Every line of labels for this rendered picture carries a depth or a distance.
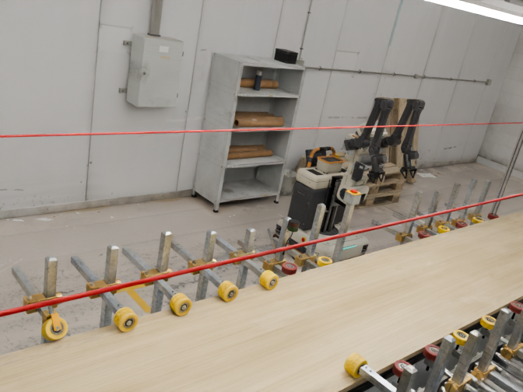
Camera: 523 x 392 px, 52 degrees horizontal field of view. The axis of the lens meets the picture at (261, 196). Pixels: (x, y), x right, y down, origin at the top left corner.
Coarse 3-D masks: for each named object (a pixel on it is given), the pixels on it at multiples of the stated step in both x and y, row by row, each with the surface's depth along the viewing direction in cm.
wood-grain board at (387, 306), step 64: (384, 256) 317; (448, 256) 335; (512, 256) 355; (192, 320) 222; (256, 320) 231; (320, 320) 240; (384, 320) 250; (448, 320) 261; (0, 384) 171; (64, 384) 176; (128, 384) 182; (192, 384) 187; (256, 384) 193; (320, 384) 200
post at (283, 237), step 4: (284, 220) 285; (288, 220) 283; (284, 224) 285; (284, 228) 285; (280, 232) 288; (284, 232) 286; (280, 236) 288; (284, 236) 286; (288, 236) 289; (280, 240) 289; (284, 240) 288; (280, 244) 289; (284, 244) 289; (280, 252) 290; (276, 256) 292; (280, 256) 291; (276, 260) 293; (280, 260) 292
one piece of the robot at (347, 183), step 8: (352, 136) 447; (360, 152) 446; (368, 152) 453; (352, 160) 456; (352, 168) 458; (344, 176) 460; (344, 184) 461; (352, 184) 457; (360, 184) 465; (344, 192) 462; (360, 192) 462
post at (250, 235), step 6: (252, 228) 270; (246, 234) 270; (252, 234) 269; (246, 240) 271; (252, 240) 271; (246, 246) 271; (252, 246) 272; (246, 252) 272; (240, 264) 276; (240, 270) 276; (246, 270) 277; (240, 276) 277; (246, 276) 279; (240, 282) 278; (240, 288) 280
